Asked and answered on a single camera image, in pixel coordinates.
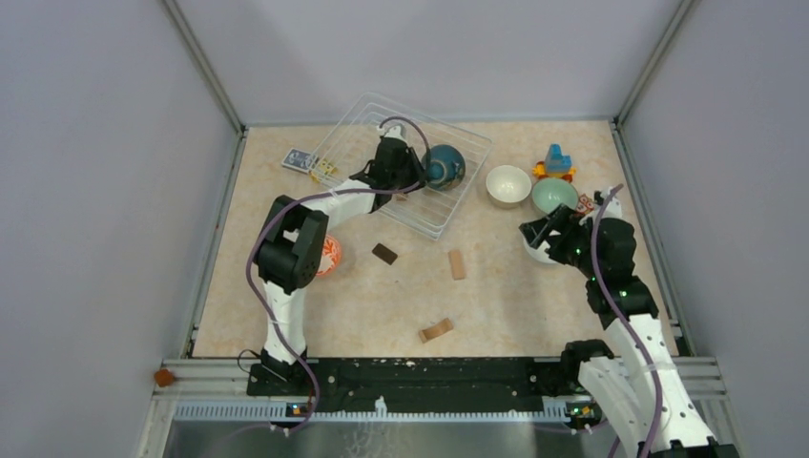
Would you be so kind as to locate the white ceramic bowl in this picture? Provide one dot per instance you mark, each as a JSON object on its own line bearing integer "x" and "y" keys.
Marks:
{"x": 538, "y": 251}

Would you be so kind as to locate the dark brown block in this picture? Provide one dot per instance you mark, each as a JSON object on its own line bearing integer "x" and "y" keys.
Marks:
{"x": 384, "y": 253}

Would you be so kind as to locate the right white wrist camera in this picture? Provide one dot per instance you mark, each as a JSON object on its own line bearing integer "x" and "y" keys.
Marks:
{"x": 610, "y": 207}

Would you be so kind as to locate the white wire dish rack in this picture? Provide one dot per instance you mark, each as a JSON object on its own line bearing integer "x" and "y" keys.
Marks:
{"x": 353, "y": 141}

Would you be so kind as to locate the light wooden block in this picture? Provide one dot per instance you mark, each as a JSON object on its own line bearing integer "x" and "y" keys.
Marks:
{"x": 457, "y": 265}

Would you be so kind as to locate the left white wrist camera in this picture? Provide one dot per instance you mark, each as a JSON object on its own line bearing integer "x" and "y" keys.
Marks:
{"x": 392, "y": 130}

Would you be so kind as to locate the light green ceramic bowl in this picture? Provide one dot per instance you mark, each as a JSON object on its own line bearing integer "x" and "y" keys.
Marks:
{"x": 549, "y": 193}

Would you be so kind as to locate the dark teal patterned bowl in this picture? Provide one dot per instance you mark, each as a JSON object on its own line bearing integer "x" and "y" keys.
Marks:
{"x": 446, "y": 168}

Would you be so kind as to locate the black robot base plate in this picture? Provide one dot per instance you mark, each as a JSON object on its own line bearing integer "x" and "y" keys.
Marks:
{"x": 419, "y": 385}

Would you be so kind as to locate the small orange block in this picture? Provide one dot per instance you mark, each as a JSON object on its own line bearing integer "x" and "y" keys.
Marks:
{"x": 164, "y": 377}

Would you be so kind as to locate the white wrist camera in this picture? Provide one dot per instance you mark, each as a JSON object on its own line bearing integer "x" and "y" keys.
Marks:
{"x": 610, "y": 207}
{"x": 392, "y": 130}

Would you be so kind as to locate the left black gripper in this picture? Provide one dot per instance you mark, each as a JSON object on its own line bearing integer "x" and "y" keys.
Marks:
{"x": 411, "y": 159}

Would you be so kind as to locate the blue yellow toy train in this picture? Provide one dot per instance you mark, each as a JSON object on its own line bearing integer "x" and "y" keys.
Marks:
{"x": 555, "y": 164}

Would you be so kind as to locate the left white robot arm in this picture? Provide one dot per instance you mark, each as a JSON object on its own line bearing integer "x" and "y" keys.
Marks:
{"x": 288, "y": 249}

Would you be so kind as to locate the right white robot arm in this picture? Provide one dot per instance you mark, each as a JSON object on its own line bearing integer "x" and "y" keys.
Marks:
{"x": 630, "y": 374}

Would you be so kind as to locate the small yellow patterned tile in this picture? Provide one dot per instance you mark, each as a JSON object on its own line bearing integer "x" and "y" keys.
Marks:
{"x": 322, "y": 169}

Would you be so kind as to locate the red owl toy block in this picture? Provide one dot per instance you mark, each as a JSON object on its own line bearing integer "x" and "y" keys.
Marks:
{"x": 585, "y": 204}

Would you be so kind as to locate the notched wooden block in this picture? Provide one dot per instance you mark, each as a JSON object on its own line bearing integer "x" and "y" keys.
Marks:
{"x": 436, "y": 330}

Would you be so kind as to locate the orange patterned white bowl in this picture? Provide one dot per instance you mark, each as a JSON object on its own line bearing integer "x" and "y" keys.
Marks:
{"x": 331, "y": 256}

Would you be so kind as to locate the beige ceramic bowl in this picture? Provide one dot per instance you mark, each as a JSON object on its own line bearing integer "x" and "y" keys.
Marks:
{"x": 507, "y": 186}

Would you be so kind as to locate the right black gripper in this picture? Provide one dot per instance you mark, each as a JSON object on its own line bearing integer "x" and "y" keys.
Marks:
{"x": 562, "y": 219}

